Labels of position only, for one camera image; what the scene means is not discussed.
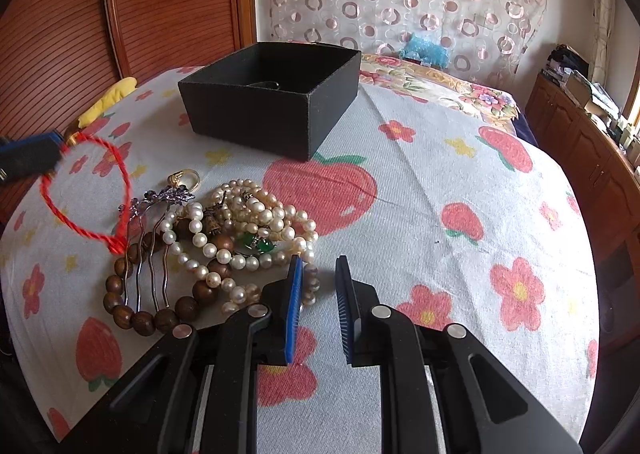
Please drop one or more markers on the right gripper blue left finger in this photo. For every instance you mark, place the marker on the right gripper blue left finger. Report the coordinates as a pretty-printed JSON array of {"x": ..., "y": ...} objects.
[{"x": 196, "y": 390}]

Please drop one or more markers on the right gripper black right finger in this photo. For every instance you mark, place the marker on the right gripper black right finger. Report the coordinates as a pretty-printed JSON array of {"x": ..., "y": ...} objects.
[{"x": 441, "y": 391}]

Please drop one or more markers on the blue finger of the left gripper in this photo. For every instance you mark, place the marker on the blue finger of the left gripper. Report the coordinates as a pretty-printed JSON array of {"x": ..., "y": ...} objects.
[{"x": 31, "y": 156}]

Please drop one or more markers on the purple flower hair comb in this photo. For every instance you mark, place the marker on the purple flower hair comb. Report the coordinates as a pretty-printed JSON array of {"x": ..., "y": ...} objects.
[{"x": 147, "y": 219}]

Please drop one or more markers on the black square jewelry box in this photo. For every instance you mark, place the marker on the black square jewelry box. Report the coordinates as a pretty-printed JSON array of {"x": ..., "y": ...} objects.
[{"x": 277, "y": 97}]

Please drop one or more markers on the yellow plush toy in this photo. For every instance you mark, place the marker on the yellow plush toy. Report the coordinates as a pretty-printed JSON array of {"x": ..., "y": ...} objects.
[{"x": 94, "y": 118}]

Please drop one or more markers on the wooden louvered wardrobe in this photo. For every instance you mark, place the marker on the wooden louvered wardrobe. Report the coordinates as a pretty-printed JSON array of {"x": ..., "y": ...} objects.
[{"x": 59, "y": 56}]

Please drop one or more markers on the green jade pendant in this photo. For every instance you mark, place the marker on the green jade pendant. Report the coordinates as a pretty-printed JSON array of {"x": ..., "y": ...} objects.
[{"x": 255, "y": 244}]

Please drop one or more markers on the strawberry flower print cloth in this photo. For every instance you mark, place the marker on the strawberry flower print cloth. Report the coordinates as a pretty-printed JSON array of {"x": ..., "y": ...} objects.
[{"x": 448, "y": 218}]

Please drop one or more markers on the wooden side cabinet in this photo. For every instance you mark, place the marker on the wooden side cabinet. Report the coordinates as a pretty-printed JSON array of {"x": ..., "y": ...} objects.
[{"x": 607, "y": 196}]

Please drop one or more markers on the floral bed quilt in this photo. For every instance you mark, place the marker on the floral bed quilt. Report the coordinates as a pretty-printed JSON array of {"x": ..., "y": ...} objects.
[{"x": 424, "y": 84}]

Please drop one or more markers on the stack of books and papers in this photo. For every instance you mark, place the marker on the stack of books and papers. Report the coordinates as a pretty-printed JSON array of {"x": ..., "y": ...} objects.
[{"x": 568, "y": 70}]

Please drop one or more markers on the blue plastic bag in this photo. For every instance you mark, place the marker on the blue plastic bag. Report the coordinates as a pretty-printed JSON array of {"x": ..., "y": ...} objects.
[{"x": 425, "y": 52}]

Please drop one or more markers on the side window curtain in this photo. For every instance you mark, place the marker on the side window curtain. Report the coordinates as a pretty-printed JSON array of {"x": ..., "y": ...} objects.
[{"x": 604, "y": 20}]

